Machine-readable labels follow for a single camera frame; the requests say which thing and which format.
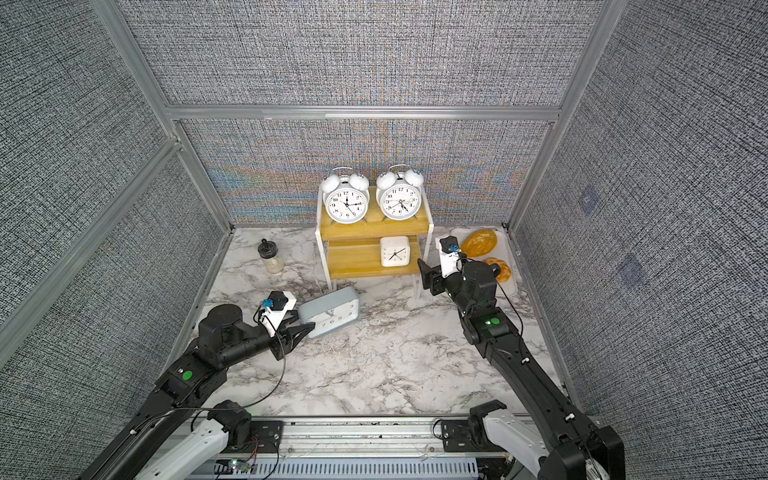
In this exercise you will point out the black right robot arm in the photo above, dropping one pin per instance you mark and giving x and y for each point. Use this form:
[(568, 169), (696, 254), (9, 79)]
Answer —
[(528, 372)]

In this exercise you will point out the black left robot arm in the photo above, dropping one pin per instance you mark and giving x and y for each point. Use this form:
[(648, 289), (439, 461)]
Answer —
[(224, 340)]

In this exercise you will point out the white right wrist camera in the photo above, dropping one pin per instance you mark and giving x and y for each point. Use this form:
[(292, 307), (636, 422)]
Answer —
[(449, 255)]

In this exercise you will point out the glass jar black lid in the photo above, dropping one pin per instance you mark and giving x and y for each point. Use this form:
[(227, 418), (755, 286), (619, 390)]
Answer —
[(269, 253)]

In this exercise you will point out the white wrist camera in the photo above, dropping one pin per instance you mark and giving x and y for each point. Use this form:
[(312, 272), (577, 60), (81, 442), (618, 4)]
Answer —
[(449, 255), (273, 311)]

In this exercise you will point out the grey rectangular digital clock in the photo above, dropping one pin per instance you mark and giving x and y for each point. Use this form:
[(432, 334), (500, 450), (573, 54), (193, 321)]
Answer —
[(331, 311)]

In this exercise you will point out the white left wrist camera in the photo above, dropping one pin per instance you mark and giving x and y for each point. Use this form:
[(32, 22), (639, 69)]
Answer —
[(273, 311)]

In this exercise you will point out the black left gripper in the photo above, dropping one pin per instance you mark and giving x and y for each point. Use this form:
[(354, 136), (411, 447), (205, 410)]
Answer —
[(291, 332)]

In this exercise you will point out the glazed ring pastry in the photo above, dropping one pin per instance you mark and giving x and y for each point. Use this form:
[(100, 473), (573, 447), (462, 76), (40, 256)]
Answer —
[(501, 270)]

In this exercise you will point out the yellow wooden two-tier shelf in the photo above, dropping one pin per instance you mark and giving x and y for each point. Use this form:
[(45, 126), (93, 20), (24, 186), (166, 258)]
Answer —
[(353, 251)]

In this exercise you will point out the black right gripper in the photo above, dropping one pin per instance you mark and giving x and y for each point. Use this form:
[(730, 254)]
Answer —
[(434, 278)]

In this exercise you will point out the white twin-bell alarm clock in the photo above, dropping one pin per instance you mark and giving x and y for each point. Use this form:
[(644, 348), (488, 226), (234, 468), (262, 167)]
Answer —
[(399, 192)]

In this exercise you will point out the white cutting board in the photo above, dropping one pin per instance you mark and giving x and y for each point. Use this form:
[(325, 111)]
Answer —
[(502, 251)]

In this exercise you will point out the white cube digital clock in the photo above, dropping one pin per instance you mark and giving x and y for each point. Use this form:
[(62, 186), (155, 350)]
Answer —
[(395, 251)]

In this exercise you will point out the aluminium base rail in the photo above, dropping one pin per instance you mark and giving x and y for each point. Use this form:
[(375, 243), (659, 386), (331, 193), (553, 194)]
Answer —
[(329, 437)]

